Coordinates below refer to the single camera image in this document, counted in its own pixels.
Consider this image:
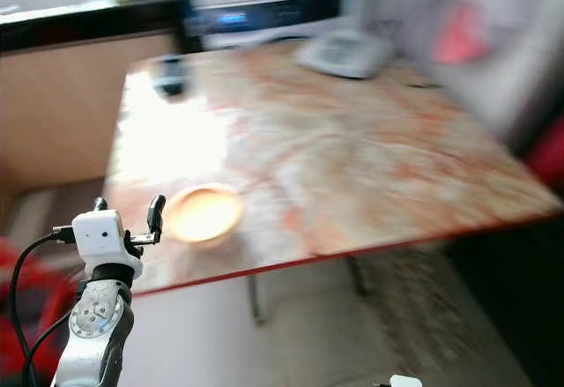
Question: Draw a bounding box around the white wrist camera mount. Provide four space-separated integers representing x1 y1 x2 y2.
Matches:
387 375 425 387
70 209 145 280

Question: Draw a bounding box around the white digital scale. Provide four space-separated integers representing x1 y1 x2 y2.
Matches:
294 26 394 80

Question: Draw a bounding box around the orange round bowl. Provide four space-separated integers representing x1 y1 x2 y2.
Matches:
164 182 244 245

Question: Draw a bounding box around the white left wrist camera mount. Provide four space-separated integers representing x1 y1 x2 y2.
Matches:
70 209 145 280

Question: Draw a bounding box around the grey bag with red print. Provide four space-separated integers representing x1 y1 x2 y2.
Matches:
360 0 564 152

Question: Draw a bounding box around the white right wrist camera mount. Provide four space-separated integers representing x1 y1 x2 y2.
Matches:
387 375 425 387

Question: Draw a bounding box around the wooden cabinet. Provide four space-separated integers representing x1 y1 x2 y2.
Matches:
0 31 174 190

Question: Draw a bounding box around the red plastic item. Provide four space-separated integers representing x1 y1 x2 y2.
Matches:
523 113 564 190

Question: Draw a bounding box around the silver appliance with blue display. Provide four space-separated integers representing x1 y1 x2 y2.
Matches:
183 0 355 52

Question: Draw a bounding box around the metal table leg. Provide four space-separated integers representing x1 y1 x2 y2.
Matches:
246 272 268 327
343 254 372 299

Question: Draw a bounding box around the small black object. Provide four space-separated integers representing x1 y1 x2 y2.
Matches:
153 54 189 98

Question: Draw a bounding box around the black window sill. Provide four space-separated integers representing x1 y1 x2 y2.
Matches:
0 0 196 54

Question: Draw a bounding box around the red cloth bundle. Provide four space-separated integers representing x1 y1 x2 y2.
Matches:
0 240 78 381

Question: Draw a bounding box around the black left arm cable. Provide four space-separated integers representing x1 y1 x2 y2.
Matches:
9 225 78 387

